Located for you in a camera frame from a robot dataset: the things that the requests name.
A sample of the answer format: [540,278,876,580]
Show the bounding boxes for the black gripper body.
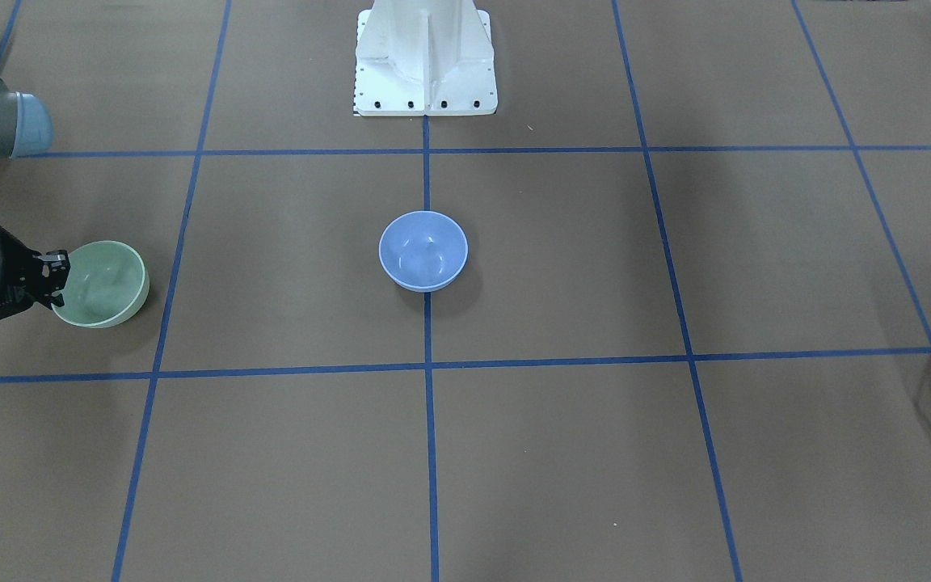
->
[0,227,70,306]

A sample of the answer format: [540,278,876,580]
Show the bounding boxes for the green bowl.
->
[51,240,150,329]

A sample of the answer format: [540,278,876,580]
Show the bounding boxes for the blue bowl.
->
[377,210,470,293]

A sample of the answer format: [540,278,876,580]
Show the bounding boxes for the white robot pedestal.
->
[352,1,499,117]

